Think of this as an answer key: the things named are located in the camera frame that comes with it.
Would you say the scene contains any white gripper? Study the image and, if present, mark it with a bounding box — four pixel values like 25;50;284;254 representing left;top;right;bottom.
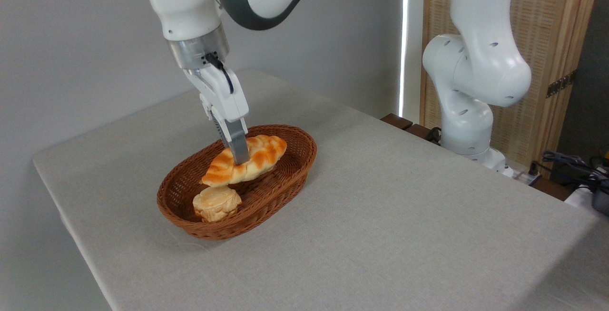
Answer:
183;64;252;165

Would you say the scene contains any braided golden bread loaf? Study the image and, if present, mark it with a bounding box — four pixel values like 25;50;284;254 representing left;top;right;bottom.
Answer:
201;135;287;188

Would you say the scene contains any round pale bread roll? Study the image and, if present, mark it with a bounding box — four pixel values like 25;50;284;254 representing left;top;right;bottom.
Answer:
192;186;242;223

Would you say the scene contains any brown woven wicker basket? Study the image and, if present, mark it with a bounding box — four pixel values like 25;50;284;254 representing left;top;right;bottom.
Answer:
157;124;317;241

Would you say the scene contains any dark brown wooden block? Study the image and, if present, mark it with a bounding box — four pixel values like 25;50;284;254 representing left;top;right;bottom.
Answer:
404;124;441;143
381;114;413;131

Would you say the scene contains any grey tablecloth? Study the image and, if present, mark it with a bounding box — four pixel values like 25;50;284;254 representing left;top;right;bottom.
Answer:
32;68;609;311

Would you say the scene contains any white power strip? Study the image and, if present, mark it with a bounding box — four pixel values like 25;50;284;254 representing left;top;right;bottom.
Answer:
503;166;543;186

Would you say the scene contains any black screen hinge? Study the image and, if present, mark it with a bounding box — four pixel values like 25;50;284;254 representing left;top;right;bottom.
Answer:
546;70;577;98

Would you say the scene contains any dark grey device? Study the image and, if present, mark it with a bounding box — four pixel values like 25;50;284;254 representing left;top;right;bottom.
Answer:
592;180;609;215

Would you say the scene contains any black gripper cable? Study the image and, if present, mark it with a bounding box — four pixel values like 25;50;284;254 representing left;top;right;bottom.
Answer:
205;53;235;94

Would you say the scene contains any bundle of dark cables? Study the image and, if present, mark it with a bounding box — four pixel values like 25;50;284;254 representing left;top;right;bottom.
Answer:
532;150;609;193

